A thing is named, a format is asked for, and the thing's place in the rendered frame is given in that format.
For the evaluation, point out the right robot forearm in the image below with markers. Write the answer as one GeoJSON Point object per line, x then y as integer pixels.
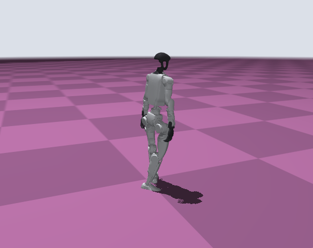
{"type": "Point", "coordinates": [170, 112]}

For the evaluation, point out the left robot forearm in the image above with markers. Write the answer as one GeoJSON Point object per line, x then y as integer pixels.
{"type": "Point", "coordinates": [145, 106]}

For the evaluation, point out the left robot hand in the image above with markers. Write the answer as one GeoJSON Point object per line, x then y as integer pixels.
{"type": "Point", "coordinates": [142, 125]}

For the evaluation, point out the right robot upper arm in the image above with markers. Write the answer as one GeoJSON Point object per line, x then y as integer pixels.
{"type": "Point", "coordinates": [168, 83]}

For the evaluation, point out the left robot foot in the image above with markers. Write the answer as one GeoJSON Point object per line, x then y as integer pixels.
{"type": "Point", "coordinates": [155, 178]}

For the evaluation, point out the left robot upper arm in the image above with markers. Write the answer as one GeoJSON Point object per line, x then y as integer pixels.
{"type": "Point", "coordinates": [146, 87]}

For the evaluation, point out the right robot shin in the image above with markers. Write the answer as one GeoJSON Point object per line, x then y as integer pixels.
{"type": "Point", "coordinates": [153, 169]}

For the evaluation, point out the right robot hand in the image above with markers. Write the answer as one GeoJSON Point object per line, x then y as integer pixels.
{"type": "Point", "coordinates": [170, 132]}

